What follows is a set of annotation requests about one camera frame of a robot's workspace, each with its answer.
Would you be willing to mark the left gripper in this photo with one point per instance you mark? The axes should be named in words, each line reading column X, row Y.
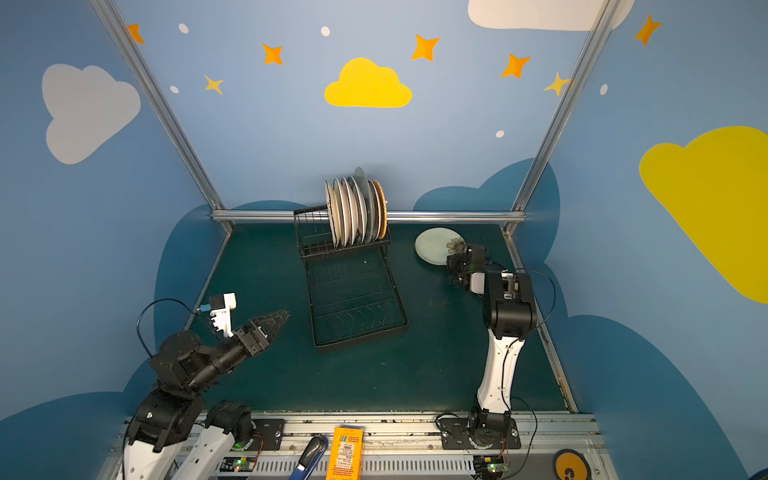
column 253, row 337

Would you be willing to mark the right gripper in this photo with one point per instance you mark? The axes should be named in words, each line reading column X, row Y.
column 459, row 260

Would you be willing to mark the pale green floral plate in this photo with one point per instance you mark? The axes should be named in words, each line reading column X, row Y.
column 435, row 245

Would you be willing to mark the yellow woven wicker plate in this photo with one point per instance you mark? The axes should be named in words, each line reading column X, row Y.
column 382, row 210

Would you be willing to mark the white plate orange sunburst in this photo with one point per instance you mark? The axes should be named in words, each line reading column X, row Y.
column 376, row 222

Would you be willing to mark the white plate green lettered rim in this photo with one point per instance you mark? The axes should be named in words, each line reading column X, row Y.
column 357, row 211

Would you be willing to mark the large plain green plate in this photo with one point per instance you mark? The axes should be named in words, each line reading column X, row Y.
column 363, row 188

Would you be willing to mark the cream floral plate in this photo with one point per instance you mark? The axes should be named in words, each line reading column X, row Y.
column 332, row 215

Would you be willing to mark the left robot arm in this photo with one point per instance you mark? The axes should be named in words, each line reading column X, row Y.
column 185, row 368

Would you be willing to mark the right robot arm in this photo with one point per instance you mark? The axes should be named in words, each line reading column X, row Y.
column 509, row 316

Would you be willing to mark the orange yellow box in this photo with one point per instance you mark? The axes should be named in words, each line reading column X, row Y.
column 346, row 454

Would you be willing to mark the yellow black tape roll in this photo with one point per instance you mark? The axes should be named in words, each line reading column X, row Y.
column 569, row 464

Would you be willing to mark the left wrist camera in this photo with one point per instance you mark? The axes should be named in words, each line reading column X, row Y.
column 218, row 313

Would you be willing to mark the black wire dish rack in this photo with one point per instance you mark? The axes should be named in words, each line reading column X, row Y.
column 353, row 296

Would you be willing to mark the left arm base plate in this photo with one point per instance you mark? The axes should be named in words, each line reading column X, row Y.
column 267, row 434

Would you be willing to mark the blue black handled tool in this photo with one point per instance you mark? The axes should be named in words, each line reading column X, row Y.
column 310, row 457

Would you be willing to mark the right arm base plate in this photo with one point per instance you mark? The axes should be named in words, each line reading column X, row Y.
column 455, row 435

